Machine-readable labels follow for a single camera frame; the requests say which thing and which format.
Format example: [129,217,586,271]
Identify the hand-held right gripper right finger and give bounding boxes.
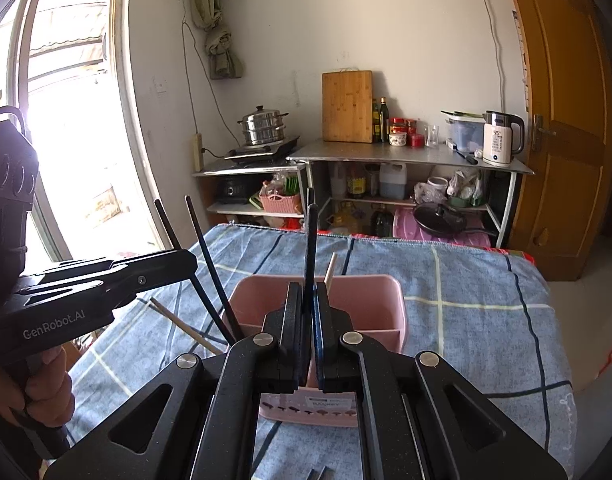
[313,282,570,480]

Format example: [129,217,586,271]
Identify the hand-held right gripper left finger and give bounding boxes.
[43,282,307,480]

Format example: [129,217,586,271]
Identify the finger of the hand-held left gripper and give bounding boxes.
[1,274,153,319]
[35,248,198,287]

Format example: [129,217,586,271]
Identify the pink plastic utensil basket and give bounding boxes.
[229,274,409,429]

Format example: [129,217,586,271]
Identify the black chopstick with silver band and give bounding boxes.
[154,198,237,345]
[185,195,245,342]

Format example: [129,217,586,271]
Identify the person's left hand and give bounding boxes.
[0,347,73,432]

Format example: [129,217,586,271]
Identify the yellow oil bottle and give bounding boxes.
[330,209,367,236]

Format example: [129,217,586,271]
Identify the dark glass bottle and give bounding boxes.
[370,204,395,239]

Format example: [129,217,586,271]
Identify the pink plastic box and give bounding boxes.
[393,207,492,252]

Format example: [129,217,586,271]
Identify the pink woven basket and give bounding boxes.
[259,187,303,214]

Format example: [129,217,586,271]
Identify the blue checked tablecloth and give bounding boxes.
[66,222,579,480]

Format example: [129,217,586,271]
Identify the white low shelf stand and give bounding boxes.
[191,157,309,222]

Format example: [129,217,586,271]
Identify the black frying pan with lid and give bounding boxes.
[413,202,492,242]

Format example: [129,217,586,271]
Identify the white plastic jerry can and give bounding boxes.
[379,162,409,200]

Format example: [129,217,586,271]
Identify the black induction cooker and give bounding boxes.
[224,134,301,162]

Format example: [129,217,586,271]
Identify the metal kitchen shelf rack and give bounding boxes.
[286,140,535,252]

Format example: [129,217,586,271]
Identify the stainless steel steamer pot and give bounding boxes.
[237,105,289,146]

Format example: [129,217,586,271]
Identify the crumpled plastic bags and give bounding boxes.
[445,167,487,207]

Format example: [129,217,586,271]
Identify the bamboo cutting board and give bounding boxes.
[321,69,375,144]

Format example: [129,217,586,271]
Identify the clear water filter jug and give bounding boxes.
[442,109,487,154]

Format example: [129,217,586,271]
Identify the hanging olive cloth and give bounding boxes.
[188,0,246,81]

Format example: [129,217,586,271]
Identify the white electric kettle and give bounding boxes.
[482,110,526,167]

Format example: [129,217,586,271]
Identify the brown wooden door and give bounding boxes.
[500,0,612,282]

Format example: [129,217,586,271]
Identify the white window frame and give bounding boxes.
[5,0,163,263]

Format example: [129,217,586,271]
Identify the black power cable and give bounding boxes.
[182,19,237,157]

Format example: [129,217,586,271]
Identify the metal door handle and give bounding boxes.
[532,114,557,152]

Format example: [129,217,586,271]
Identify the white wall pipe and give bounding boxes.
[470,0,507,112]

